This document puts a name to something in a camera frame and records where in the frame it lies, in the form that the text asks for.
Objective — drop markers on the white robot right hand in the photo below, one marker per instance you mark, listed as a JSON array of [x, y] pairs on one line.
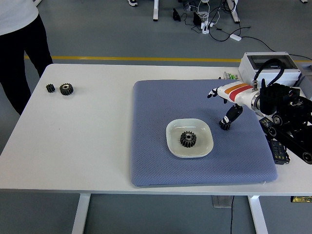
[[234, 91]]

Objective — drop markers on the small black gear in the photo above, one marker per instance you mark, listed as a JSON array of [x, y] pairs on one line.
[[226, 126], [50, 88]]

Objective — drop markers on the white square dish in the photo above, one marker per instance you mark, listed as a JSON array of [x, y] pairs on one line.
[[175, 146]]

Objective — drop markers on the large black gear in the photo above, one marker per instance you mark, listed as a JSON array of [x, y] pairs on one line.
[[66, 89], [188, 139]]

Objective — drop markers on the white charger on floor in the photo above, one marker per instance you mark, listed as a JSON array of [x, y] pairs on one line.
[[206, 27]]

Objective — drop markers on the blue-grey quilted mat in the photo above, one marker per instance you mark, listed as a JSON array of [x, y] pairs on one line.
[[195, 102]]

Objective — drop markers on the white background desk leg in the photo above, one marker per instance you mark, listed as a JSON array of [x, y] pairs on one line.
[[156, 11], [234, 12]]

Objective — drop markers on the green and white connectors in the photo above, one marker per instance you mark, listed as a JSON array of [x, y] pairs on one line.
[[230, 75]]

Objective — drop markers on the black device on floor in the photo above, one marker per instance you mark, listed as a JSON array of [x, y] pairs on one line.
[[176, 15]]

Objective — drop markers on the grey bracket under table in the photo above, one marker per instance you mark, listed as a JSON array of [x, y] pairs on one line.
[[220, 201]]

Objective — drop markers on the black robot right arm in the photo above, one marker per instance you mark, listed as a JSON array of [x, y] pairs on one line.
[[270, 100]]

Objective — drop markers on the grey electrical enclosure box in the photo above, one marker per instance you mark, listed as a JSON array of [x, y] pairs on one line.
[[248, 70]]

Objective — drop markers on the black controller with blue print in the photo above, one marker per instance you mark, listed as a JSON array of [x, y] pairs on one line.
[[265, 122]]

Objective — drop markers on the black box on floor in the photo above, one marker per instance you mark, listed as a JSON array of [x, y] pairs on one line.
[[196, 19]]

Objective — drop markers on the yellow label strip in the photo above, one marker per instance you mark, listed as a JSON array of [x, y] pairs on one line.
[[301, 199]]

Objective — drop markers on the white table leg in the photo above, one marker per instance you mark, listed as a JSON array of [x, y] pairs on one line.
[[81, 214], [258, 214]]

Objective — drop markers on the person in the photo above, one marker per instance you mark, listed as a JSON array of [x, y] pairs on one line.
[[14, 48]]

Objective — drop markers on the white power strip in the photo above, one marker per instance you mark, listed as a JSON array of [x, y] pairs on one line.
[[235, 37]]

